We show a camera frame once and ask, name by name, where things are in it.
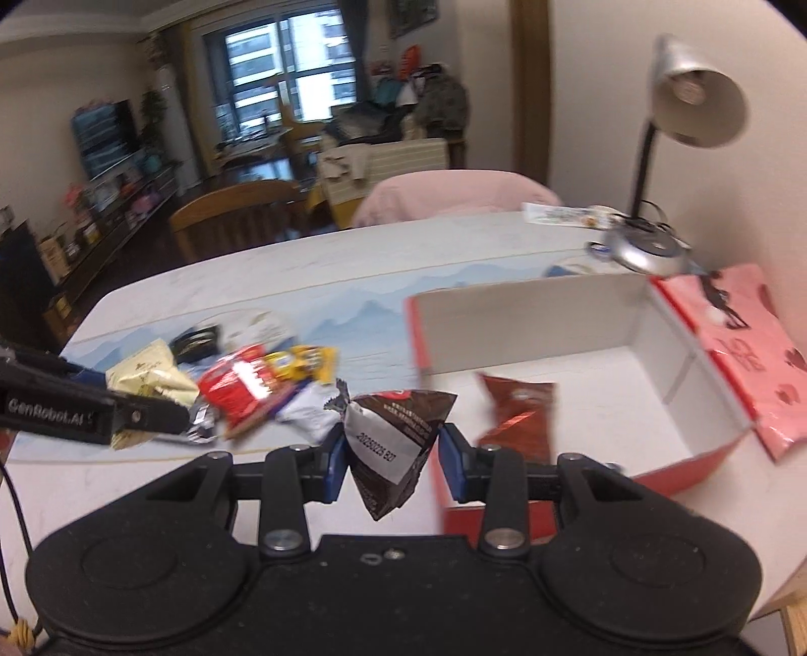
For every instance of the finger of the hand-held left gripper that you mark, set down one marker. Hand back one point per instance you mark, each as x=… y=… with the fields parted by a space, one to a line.
x=148 y=414
x=88 y=378

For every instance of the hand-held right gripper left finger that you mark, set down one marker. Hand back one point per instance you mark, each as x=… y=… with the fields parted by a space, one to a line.
x=335 y=470

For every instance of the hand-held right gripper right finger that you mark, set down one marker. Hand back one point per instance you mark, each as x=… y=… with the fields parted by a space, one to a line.
x=451 y=468

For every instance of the brown triangular snack packet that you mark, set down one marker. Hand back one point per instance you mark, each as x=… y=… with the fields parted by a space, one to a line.
x=391 y=441

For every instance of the light blue cookie packet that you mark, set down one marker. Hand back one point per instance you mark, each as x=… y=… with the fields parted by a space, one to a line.
x=309 y=410

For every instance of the red-brown snack packet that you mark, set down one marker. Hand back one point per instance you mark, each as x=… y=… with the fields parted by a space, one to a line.
x=520 y=416

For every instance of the red snack packet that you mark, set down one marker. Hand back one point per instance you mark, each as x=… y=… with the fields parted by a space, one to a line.
x=246 y=385

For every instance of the red cardboard box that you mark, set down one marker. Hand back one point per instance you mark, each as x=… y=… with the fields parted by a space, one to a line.
x=567 y=391

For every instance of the cream snack packet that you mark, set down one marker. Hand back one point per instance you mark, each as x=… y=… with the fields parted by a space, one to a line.
x=148 y=372

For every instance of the silver snack wrapper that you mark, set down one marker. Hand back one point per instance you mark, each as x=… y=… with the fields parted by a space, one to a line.
x=202 y=422

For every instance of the black snack packet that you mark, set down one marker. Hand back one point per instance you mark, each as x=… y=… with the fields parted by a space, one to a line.
x=197 y=344

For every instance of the yellow blue-label snack packet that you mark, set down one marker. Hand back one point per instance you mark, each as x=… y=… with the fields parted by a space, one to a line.
x=309 y=363

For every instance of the dark cabinet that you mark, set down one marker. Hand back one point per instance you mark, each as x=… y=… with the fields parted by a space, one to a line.
x=22 y=284

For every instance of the television cabinet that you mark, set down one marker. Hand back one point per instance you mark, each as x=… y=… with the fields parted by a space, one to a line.
x=107 y=221

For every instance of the wooden chair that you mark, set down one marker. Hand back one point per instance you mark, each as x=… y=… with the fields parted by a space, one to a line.
x=233 y=214

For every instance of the television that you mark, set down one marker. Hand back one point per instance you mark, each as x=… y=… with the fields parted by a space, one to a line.
x=104 y=139

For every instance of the pink cushioned chair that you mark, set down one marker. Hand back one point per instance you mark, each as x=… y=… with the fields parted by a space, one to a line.
x=454 y=195

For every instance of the potted plant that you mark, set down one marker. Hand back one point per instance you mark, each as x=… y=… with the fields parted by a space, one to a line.
x=153 y=110

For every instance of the white standing air conditioner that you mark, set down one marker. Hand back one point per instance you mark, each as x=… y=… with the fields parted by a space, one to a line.
x=171 y=113

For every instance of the sofa with yellow base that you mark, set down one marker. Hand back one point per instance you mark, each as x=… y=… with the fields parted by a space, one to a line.
x=391 y=164

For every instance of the pile of clothes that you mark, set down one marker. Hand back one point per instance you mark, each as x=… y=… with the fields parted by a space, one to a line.
x=403 y=107

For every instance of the window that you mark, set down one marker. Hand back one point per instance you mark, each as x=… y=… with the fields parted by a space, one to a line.
x=284 y=69

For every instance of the silver desk lamp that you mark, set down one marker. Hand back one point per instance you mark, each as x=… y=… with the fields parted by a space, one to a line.
x=693 y=101

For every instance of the wall picture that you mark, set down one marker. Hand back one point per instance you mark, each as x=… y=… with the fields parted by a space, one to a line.
x=413 y=16

